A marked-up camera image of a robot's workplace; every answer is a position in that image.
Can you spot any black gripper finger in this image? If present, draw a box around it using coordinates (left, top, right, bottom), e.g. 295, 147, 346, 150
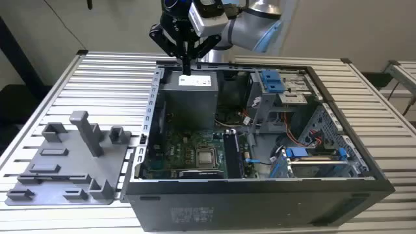
149, 23, 187, 75
186, 35, 221, 75

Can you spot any blue disk carrier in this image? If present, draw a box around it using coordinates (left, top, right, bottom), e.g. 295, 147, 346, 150
259, 69, 283, 94

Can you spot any grey power supply unit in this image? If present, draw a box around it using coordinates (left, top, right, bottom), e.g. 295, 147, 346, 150
158, 70, 218, 131

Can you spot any grey metal drive cage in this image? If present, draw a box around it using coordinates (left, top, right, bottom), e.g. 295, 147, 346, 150
245, 69, 323, 135

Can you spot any green motherboard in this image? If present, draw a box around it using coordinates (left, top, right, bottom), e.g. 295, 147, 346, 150
142, 129, 257, 180

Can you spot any silver CPU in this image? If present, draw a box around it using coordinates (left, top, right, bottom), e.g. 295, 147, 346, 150
197, 150, 215, 166

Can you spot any dark background box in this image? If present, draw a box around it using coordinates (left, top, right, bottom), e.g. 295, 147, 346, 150
361, 71, 394, 91

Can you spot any black graphics card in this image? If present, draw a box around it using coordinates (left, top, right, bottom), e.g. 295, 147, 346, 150
177, 169, 225, 179

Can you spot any grey parts rack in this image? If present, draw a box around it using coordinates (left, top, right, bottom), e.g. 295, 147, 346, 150
3, 111, 133, 207

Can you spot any metal slat side table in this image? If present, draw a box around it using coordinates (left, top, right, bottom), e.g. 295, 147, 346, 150
379, 59, 416, 98

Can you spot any hard disk in blue carrier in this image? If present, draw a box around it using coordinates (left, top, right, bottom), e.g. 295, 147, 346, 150
270, 147, 350, 178

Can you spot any black PC case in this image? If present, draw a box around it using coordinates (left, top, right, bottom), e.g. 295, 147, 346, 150
119, 59, 395, 232

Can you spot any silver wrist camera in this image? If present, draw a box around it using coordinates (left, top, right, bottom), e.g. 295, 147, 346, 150
186, 0, 230, 38

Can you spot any thin black wall cable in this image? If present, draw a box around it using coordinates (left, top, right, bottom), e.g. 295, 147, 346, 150
41, 0, 87, 52

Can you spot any orange wire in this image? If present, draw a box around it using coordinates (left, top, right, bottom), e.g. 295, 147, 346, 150
282, 111, 307, 148

